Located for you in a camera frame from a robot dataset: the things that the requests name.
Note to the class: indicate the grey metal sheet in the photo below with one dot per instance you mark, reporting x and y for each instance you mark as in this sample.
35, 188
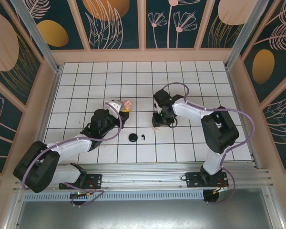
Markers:
143, 214

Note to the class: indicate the black earbud charging case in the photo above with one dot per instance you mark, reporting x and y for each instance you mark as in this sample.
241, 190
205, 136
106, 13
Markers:
133, 138

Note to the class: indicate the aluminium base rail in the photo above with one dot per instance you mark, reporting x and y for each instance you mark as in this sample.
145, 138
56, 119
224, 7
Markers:
143, 176

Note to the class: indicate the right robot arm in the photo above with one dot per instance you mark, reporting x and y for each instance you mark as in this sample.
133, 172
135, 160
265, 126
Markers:
190, 111

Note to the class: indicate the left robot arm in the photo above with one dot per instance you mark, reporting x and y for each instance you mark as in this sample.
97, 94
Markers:
69, 144

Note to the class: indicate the pink earbud charging case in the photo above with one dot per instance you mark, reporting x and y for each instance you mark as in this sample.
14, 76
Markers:
127, 104

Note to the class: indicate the aluminium frame post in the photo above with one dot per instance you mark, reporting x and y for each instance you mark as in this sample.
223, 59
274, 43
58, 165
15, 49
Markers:
243, 31
38, 40

